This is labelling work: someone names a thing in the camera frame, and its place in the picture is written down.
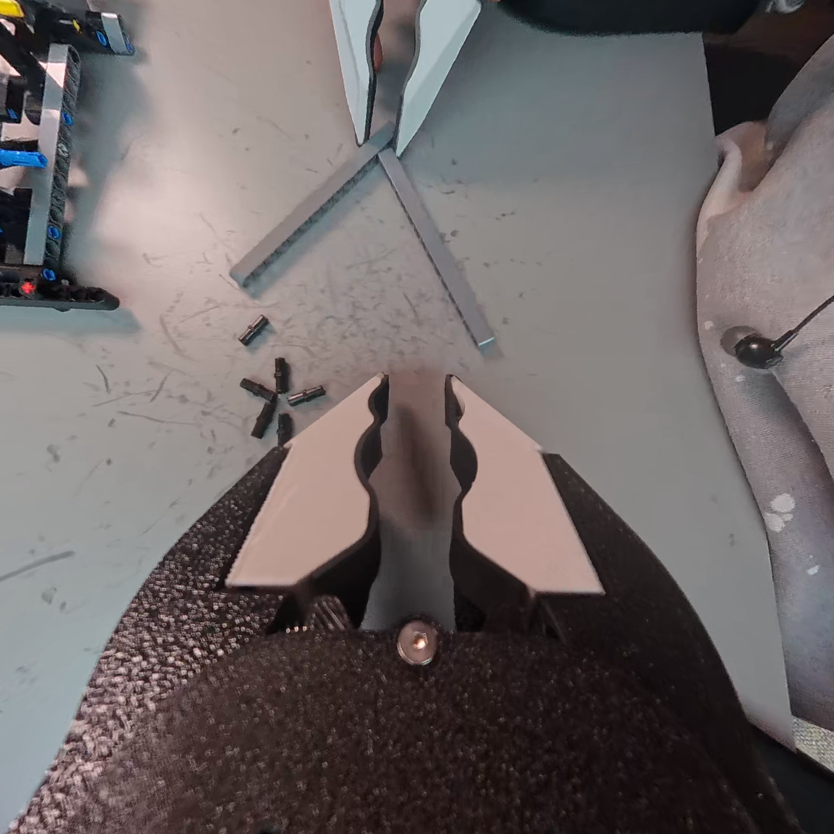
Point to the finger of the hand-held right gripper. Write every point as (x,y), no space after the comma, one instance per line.
(440,52)
(355,52)

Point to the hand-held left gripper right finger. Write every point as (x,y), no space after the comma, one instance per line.
(528,521)

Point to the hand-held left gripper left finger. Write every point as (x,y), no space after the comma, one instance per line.
(306,521)

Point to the long black toy beam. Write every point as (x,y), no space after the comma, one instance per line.
(65,296)
(313,206)
(435,247)

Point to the partly built toy chassis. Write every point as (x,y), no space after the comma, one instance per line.
(55,130)

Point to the grey desk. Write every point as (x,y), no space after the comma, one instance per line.
(586,260)

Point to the person's beige clothing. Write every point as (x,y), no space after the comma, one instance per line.
(769,260)

